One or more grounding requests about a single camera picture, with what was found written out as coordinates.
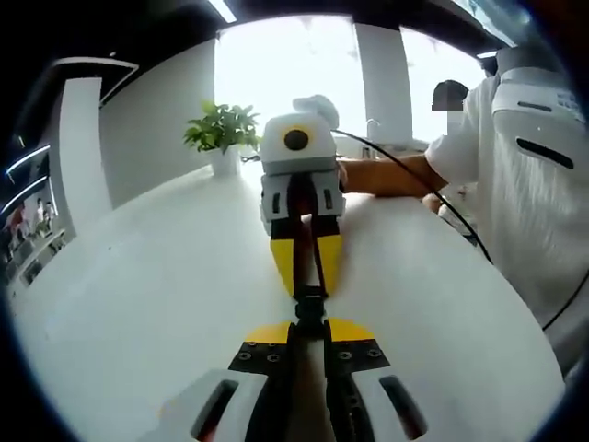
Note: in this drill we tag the long curved ceiling light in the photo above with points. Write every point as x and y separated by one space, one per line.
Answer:
223 9

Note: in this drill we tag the green potted plant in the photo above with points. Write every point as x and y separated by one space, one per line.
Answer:
221 126

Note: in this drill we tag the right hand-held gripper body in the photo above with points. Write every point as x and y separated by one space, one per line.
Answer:
276 156

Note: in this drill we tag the white plant pot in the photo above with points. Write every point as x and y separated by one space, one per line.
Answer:
225 161

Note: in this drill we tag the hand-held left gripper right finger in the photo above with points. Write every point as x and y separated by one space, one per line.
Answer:
359 354

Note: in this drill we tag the ceiling light strip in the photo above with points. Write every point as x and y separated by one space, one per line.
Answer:
23 193
27 159

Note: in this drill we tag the person's white shirt torso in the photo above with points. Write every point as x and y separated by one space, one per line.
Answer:
520 230

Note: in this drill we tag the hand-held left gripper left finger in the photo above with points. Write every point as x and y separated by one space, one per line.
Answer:
257 354

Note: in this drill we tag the white worn chest device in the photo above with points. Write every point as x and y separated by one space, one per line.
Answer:
529 124

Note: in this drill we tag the white square pillar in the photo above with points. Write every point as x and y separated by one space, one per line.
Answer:
85 152

